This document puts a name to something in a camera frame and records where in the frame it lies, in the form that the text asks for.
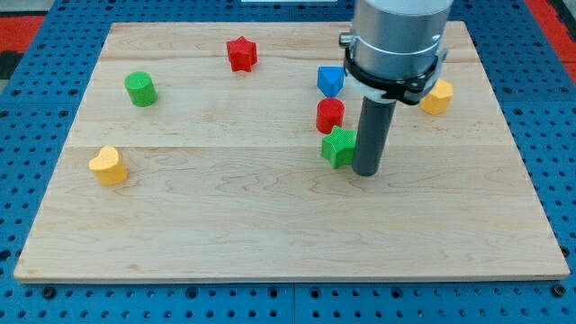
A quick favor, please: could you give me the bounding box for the green star block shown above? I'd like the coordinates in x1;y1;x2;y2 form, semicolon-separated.
320;125;356;169

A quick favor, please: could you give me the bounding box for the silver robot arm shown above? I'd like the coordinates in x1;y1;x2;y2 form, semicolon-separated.
339;0;453;105

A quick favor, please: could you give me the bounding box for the red star block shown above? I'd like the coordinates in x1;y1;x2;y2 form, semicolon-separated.
226;36;257;72

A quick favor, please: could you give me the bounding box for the red cylinder block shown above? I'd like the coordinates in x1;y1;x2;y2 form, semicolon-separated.
316;98;345;134

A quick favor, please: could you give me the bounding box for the wooden board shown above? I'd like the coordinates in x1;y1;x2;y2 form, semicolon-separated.
13;22;570;284

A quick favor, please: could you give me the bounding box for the blue pentagon block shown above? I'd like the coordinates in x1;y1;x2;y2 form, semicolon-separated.
317;66;345;98

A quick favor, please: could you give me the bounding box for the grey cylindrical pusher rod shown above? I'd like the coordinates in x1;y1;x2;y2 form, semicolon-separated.
352;97;396;176

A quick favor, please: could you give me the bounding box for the green cylinder block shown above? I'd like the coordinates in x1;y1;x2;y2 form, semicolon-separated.
124;71;158;107

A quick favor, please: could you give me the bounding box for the yellow hexagon block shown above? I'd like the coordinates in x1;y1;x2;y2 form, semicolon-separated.
419;79;454;115

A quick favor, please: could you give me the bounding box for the yellow heart block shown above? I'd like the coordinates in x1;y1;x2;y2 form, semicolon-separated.
88;146;129;186

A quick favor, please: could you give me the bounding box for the black clamp ring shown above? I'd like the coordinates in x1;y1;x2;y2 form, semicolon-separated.
343;47;448;107

